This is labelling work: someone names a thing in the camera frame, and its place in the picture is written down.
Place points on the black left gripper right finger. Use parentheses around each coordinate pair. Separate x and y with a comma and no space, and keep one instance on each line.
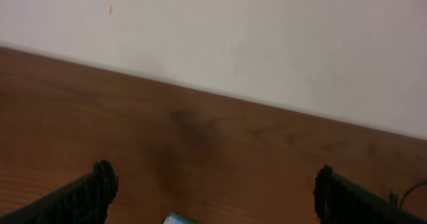
(337,200)

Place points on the blue smartphone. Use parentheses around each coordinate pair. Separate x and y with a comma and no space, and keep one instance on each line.
(174,218)

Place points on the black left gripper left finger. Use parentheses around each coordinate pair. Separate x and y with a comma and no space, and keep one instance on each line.
(85,200)

